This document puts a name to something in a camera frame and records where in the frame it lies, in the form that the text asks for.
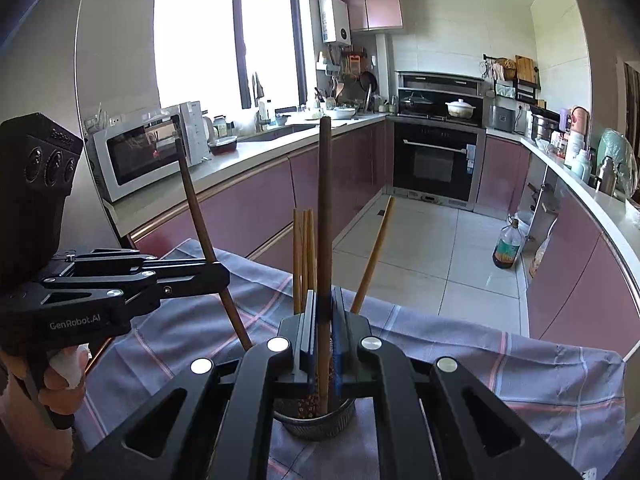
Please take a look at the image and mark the steel thermos flask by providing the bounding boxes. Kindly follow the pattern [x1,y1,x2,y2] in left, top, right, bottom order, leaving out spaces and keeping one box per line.
[598,156,619,196]

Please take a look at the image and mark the teal appliance in plastic bag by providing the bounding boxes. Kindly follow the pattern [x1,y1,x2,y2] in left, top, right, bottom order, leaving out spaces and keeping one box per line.
[597,128,639,197]

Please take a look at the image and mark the stacked steel pots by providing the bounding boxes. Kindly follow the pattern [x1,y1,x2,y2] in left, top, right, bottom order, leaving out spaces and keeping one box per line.
[531,112,560,142]

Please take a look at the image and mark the pink kettle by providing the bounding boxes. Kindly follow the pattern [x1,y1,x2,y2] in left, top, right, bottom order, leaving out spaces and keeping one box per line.
[570,106,591,136]

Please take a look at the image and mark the black mesh utensil holder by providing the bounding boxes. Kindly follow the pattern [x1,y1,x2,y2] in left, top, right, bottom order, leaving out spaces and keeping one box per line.
[272,394,357,442]

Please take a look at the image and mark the black built-in oven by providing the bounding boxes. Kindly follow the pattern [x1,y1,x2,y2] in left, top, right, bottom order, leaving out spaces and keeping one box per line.
[391,120,487,205]

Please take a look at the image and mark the black cooking pot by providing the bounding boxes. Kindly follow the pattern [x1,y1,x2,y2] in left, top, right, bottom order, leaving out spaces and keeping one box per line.
[400,91,435,114]

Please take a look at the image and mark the white casserole pot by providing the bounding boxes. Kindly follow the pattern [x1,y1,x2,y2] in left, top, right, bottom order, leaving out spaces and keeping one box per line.
[446,98,480,120]

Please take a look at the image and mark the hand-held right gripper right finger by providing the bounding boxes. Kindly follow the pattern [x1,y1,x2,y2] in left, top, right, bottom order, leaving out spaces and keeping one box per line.
[330,285,583,480]

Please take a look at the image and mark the white wall water heater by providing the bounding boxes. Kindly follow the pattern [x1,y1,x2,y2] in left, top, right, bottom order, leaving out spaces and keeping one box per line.
[318,0,351,45]

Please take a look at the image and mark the pink base cabinets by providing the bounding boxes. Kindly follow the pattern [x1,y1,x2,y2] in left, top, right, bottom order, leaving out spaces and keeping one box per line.
[475,132,640,357]
[127,117,396,272]

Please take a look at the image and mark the cooking oil bottle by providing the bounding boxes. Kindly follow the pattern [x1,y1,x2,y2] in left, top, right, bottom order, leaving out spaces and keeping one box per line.
[492,218,526,270]

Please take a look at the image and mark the black range hood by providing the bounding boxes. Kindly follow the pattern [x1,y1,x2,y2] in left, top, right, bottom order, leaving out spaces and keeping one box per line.
[395,71,485,96]

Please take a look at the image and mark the white insulated jug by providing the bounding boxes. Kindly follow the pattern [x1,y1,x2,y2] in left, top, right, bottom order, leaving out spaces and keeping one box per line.
[565,132,587,168]

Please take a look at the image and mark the pink wall cabinet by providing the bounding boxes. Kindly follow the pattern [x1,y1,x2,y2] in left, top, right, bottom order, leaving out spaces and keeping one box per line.
[334,0,404,33]

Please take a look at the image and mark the long brown chopstick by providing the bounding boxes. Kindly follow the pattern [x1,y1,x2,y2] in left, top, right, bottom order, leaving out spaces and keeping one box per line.
[174,138,255,352]
[315,116,335,416]

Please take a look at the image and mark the dark red bowl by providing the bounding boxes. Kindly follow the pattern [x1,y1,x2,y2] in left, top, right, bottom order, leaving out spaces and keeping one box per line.
[207,136,239,156]

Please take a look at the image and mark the black wall rack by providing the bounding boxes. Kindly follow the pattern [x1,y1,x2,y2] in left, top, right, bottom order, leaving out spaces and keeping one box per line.
[482,54,541,106]

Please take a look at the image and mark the blue checked cloth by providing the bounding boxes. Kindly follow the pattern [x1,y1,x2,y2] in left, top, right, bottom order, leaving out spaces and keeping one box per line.
[75,237,627,480]

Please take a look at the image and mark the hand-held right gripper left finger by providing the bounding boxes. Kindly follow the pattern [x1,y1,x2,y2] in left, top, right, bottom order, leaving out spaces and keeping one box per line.
[62,287,321,480]

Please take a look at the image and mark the person's left forearm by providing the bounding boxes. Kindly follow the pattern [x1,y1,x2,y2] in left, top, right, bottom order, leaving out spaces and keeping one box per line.
[0,402,81,480]

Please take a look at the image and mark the person's left hand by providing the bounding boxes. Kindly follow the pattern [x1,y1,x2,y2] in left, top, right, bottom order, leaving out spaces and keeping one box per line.
[0,343,94,431]

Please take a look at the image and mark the clear plastic bag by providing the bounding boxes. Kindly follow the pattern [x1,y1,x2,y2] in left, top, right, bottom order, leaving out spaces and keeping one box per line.
[529,237,552,279]

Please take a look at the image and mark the steel kitchen faucet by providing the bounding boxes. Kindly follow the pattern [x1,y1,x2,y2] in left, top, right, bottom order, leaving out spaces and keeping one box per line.
[251,72,271,132]

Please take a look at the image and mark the large kitchen window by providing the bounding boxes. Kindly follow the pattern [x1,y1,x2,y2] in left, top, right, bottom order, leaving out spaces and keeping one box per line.
[152,0,307,111]

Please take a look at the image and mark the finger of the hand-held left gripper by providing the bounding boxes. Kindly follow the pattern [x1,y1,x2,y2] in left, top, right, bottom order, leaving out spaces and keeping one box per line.
[41,280,232,329]
[49,248,229,282]

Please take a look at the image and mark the white kitchen countertop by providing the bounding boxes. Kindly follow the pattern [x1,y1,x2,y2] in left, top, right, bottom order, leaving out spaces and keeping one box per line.
[107,112,640,307]

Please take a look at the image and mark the white countertop microwave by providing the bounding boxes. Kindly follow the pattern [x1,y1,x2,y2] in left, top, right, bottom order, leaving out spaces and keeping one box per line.
[86,101,211,205]

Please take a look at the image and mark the steel kitchen sink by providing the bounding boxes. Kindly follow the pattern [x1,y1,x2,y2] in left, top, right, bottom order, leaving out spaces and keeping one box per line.
[249,125,319,143]

